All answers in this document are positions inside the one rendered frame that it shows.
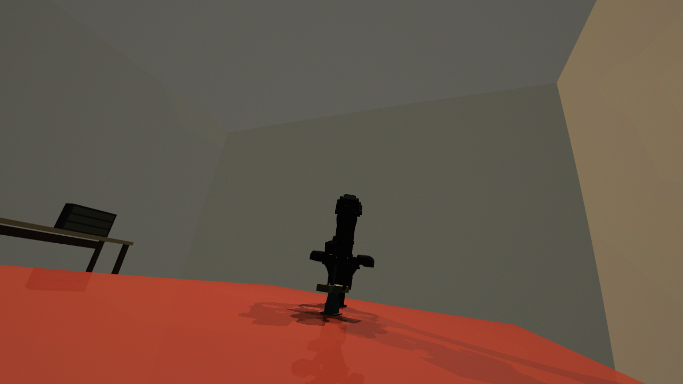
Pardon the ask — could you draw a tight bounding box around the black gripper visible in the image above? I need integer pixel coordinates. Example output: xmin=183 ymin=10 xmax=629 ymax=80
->
xmin=309 ymin=234 xmax=375 ymax=291

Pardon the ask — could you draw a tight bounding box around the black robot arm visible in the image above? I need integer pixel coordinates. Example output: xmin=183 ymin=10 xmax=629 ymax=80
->
xmin=324 ymin=194 xmax=362 ymax=307

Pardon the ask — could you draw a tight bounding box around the yellow bar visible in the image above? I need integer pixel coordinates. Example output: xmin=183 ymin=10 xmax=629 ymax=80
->
xmin=316 ymin=284 xmax=350 ymax=293

